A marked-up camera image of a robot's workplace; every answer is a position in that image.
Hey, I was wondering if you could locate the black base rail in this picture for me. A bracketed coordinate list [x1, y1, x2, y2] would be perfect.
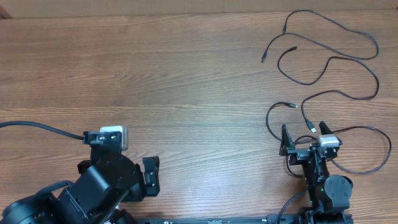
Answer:
[133, 213, 354, 224]

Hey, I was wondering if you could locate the black USB cable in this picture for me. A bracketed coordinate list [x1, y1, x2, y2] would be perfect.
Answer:
[277, 45, 380, 134]

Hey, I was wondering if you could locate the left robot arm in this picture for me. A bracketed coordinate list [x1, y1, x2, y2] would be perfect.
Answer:
[1, 154, 160, 224]

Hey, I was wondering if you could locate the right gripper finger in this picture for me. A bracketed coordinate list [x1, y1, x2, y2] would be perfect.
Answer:
[319, 120, 333, 135]
[279, 124, 295, 156]

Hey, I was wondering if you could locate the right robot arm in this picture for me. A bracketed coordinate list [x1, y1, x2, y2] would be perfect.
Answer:
[277, 125, 353, 223]

